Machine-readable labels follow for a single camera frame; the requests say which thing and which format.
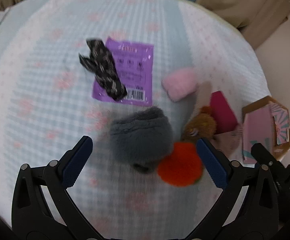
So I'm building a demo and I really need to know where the magenta soft pouch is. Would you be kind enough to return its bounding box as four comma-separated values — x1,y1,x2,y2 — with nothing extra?
210,91,238,134

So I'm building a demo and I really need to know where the pink hexagonal cardboard box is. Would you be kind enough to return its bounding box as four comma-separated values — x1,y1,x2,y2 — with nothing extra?
242,96,290,164

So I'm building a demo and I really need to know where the black patterned cloth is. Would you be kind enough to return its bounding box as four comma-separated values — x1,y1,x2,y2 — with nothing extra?
79,39,127,101

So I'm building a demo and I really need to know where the grey fluffy plush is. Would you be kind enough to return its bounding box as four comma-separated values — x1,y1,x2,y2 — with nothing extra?
109,106,173,174

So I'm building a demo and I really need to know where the purple plastic packet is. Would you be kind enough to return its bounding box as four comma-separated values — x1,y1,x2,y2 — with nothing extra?
105,37,154,107

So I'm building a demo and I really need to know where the beige right curtain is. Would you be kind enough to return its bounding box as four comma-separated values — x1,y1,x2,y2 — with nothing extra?
196,0,290,49

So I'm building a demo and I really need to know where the brown plush toy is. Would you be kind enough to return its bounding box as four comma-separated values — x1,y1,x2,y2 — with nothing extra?
181,81,217,144

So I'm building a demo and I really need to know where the blue checkered floral bedsheet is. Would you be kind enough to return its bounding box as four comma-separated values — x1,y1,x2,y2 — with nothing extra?
0,0,270,239

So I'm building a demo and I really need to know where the pink fluffy pouch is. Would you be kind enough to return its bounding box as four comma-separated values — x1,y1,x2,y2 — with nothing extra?
161,68,198,102

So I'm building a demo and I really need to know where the orange fluffy pompom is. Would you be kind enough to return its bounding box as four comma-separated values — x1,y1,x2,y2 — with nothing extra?
157,142,204,187

